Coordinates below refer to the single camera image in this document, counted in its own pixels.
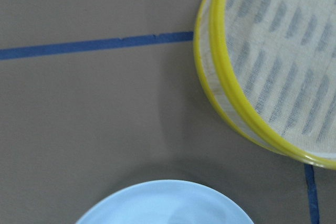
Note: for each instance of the light blue plate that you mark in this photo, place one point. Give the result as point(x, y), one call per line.
point(166, 201)

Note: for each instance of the yellow rimmed bamboo steamer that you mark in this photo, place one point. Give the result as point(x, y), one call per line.
point(268, 69)

